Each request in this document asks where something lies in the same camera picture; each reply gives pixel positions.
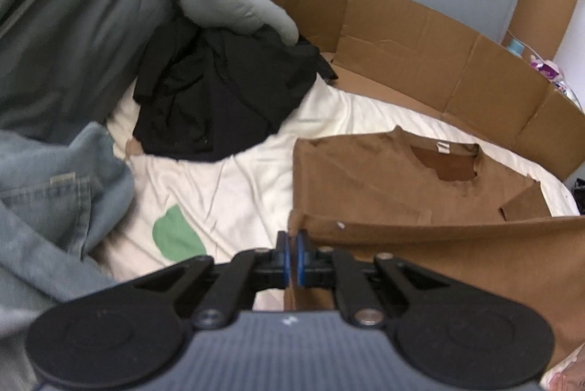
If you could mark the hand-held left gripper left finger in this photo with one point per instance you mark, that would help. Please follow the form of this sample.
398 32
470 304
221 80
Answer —
284 256

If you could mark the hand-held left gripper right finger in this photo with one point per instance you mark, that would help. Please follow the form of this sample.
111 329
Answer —
301 256

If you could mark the brown t-shirt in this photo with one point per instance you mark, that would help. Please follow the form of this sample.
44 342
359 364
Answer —
356 171

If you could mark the cream bear-print bed sheet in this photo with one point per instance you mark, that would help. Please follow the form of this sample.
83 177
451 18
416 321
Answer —
228 190

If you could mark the blue denim shirt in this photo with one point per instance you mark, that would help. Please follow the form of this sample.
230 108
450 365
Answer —
55 208

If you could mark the flattened cardboard sheet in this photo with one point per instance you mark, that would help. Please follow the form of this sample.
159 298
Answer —
411 39

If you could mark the black ribbed garment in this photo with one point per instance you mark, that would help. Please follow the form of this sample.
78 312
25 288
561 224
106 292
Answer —
579 194

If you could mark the small teal container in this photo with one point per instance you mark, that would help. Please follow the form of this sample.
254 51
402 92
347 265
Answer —
516 47

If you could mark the pink and purple items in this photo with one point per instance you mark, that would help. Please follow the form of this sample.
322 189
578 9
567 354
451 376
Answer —
548 73

